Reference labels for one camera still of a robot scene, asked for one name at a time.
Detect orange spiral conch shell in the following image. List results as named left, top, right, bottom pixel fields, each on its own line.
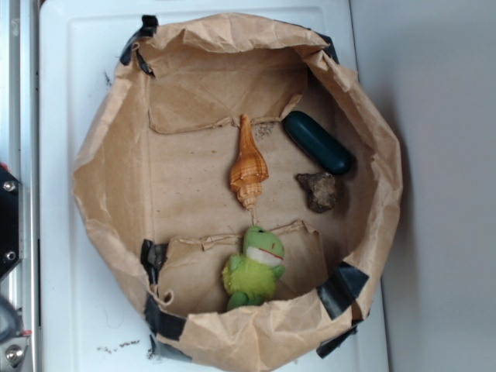
left=229, top=114, right=269, bottom=211

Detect brown paper bag bin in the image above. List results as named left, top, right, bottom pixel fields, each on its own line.
left=73, top=13, right=403, bottom=371

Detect brown rough rock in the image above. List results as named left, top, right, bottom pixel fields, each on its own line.
left=296, top=172, right=338, bottom=213

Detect dark green oblong case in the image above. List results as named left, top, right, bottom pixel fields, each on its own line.
left=283, top=111, right=353, bottom=175

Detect green plush frog toy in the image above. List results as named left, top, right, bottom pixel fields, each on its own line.
left=222, top=226, right=285, bottom=311

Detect black metal bracket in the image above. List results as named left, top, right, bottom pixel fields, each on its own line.
left=0, top=162, right=22, bottom=281

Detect aluminium frame rail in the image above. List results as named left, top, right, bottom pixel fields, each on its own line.
left=1, top=1, right=42, bottom=371

